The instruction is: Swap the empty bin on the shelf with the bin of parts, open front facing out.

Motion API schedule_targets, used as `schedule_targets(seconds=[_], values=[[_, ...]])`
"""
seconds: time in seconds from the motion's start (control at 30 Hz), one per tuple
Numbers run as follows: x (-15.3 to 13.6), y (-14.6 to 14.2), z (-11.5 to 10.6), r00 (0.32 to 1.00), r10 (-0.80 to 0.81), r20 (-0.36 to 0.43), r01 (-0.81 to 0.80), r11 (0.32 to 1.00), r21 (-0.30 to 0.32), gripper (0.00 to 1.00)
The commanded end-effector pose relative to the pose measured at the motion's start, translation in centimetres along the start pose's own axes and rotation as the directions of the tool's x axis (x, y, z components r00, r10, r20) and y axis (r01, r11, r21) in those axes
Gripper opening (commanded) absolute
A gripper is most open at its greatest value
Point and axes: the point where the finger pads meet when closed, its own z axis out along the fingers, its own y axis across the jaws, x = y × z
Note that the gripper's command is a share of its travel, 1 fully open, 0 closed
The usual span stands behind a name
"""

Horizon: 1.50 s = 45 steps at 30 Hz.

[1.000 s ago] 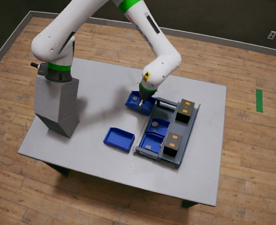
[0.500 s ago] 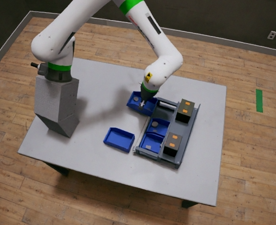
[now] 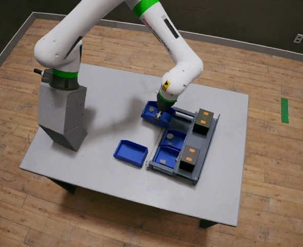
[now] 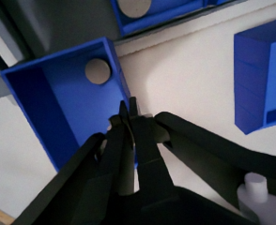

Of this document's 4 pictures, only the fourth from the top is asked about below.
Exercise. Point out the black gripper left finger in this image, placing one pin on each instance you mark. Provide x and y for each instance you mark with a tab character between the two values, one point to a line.
112	173

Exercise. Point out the grey metal shelf rack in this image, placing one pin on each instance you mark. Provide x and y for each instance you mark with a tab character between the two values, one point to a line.
35	28

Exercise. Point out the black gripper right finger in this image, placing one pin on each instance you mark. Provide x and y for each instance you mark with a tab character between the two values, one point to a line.
244	178

